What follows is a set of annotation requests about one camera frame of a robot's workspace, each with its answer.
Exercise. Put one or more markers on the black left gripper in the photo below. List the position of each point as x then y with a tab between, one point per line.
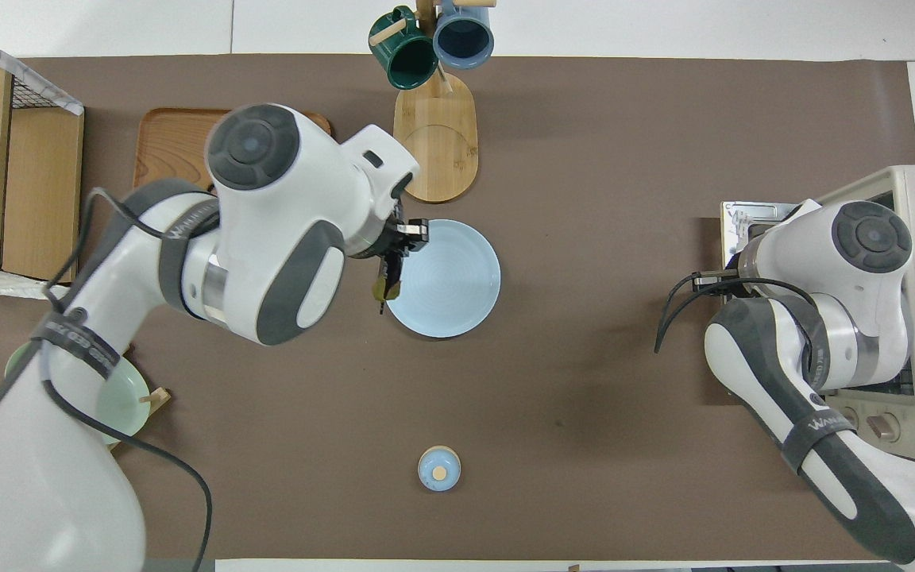
384	242

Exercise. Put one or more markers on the dark purple eggplant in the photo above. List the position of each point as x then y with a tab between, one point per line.
388	292

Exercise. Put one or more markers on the light blue round plate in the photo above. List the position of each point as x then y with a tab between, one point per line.
449	278

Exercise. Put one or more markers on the glass toaster oven door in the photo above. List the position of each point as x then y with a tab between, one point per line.
743	218

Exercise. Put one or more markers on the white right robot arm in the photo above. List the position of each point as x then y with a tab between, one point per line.
847	254

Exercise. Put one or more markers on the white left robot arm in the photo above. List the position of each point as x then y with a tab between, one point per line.
267	206

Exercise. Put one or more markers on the silver oven knob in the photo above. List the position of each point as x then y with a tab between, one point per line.
851	417
883	427

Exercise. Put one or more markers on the wooden mug tree stand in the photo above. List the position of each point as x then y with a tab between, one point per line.
434	159

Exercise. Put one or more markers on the dark green mug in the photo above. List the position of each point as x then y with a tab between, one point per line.
414	63

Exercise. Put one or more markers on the brown table mat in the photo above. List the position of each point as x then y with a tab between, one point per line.
584	357

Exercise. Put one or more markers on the blue grey mug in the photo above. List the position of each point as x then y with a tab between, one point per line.
463	44

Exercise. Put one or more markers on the small blue lidded jar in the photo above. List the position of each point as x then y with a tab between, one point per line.
439	469

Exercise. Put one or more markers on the rectangular wooden tray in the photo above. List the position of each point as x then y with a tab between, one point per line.
171	143

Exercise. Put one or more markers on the wooden dish rack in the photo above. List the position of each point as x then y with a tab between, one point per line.
160	397

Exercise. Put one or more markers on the pale green plate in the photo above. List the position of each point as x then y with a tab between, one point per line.
128	401

